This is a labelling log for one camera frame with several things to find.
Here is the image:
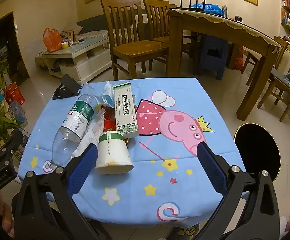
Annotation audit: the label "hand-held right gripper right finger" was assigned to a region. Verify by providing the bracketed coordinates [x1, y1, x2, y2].
[192, 141, 281, 240]

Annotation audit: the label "blue cartoon printed tablecloth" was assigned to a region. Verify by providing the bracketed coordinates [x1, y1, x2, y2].
[18, 77, 248, 224]

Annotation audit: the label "red bag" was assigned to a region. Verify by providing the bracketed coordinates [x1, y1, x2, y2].
[233, 45, 245, 70]

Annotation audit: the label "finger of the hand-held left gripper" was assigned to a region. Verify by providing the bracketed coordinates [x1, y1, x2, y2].
[0, 126, 24, 161]

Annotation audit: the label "wooden chair with cushion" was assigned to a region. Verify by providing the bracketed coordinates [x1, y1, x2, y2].
[257, 50, 290, 123]

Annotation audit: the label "black router with antennas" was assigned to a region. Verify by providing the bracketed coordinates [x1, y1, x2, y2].
[176, 0, 208, 13]

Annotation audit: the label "pale blue wrapper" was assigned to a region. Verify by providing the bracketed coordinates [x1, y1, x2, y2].
[81, 81, 118, 107]

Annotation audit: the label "orange plastic bag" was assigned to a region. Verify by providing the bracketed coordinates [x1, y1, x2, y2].
[43, 28, 64, 52]

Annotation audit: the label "red cardboard boxes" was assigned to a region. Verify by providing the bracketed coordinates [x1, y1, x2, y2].
[5, 81, 26, 105]

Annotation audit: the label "white coffee table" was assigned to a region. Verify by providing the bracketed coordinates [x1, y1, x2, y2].
[43, 37, 112, 84]

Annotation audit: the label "black phone stand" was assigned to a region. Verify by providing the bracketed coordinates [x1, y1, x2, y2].
[52, 74, 82, 100]

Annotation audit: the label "blue plastic bag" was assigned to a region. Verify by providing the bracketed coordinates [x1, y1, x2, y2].
[191, 3, 223, 15]

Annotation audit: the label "red and gold box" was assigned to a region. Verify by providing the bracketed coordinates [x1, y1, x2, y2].
[100, 105, 135, 147]

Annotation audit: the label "wooden dining table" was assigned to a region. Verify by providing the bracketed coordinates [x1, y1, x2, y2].
[166, 8, 281, 121]

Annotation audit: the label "black round trash bin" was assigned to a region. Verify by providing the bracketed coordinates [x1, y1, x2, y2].
[234, 123, 281, 183]

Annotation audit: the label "stacked blue plastic stools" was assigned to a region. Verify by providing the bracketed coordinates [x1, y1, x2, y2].
[200, 34, 229, 80]

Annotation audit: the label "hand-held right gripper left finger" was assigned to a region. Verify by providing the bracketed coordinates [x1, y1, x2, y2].
[11, 144, 105, 240]

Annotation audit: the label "beige lace table cover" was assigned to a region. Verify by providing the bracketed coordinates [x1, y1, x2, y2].
[167, 7, 281, 53]

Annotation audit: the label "white and green carton box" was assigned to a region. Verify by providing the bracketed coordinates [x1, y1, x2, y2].
[114, 82, 140, 139]

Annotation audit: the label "white plastic wrapper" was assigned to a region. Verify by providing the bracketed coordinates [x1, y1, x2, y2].
[71, 105, 106, 160]

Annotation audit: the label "clear plastic bottle green label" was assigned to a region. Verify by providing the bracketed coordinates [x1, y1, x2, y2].
[49, 94, 95, 170]

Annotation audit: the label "patterned slipper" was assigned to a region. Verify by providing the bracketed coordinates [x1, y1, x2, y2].
[166, 224, 200, 240]

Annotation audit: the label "white paper cup green band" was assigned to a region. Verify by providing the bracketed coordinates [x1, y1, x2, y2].
[94, 131, 135, 175]

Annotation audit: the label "wooden slat-back chair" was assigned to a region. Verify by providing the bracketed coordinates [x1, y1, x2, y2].
[142, 0, 183, 53]
[100, 0, 177, 80]

